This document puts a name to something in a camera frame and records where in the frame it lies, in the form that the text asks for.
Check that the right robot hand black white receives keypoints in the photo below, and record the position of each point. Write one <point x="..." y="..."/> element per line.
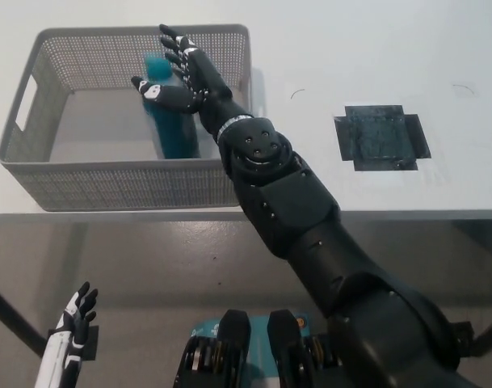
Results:
<point x="205" y="89"/>

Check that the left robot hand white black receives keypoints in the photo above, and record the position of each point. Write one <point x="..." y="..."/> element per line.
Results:
<point x="57" y="355"/>

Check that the teal air freshener spray can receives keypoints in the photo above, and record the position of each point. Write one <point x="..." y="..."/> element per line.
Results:
<point x="177" y="133"/>

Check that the black table leg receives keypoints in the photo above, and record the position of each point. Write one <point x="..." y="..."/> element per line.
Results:
<point x="15" y="319"/>
<point x="490" y="335"/>

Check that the grey perforated plastic basket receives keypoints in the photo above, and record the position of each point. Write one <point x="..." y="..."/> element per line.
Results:
<point x="128" y="190"/>

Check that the black tape patch on table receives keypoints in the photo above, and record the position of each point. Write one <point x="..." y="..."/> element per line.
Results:
<point x="379" y="137"/>

